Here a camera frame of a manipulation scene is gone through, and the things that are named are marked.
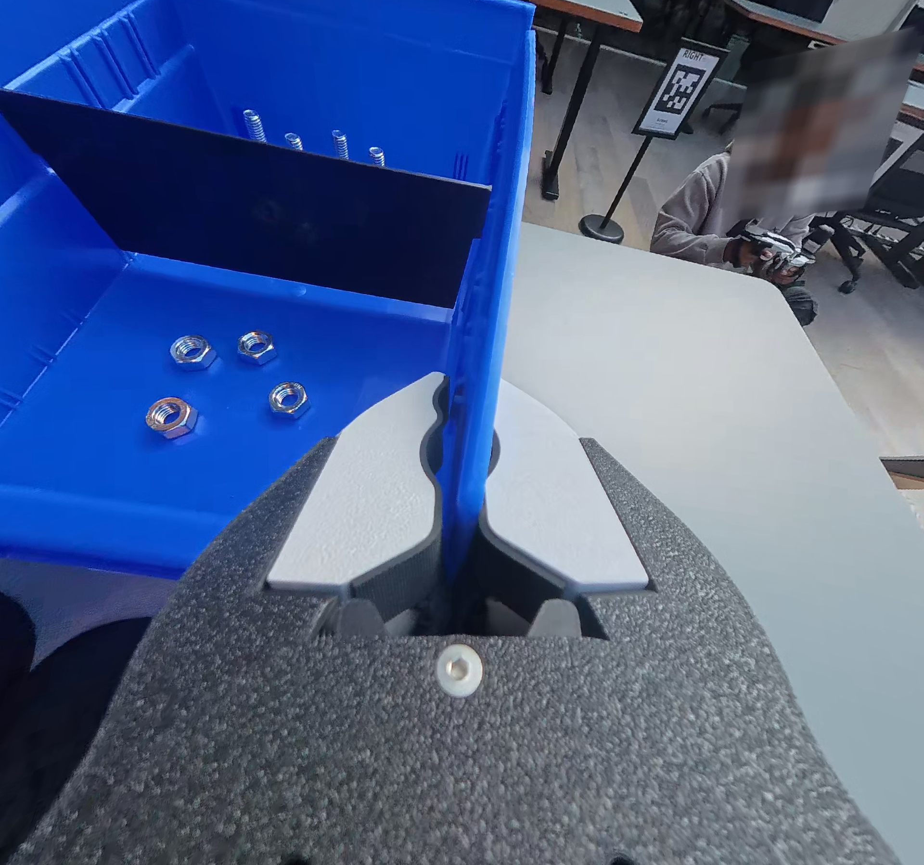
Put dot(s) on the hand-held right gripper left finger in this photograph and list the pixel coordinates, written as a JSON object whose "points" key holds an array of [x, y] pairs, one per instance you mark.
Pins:
{"points": [[361, 504]]}

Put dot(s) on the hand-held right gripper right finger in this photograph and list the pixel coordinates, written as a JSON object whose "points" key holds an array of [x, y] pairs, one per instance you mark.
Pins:
{"points": [[563, 511]]}

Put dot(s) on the blue plastic bin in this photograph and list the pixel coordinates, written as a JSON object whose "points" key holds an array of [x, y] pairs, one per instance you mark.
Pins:
{"points": [[289, 34]]}

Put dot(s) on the black bin divider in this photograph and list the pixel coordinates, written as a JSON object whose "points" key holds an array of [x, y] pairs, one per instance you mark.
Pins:
{"points": [[252, 215]]}

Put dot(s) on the black office chair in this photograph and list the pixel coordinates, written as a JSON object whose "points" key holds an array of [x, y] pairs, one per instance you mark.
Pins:
{"points": [[895, 229]]}

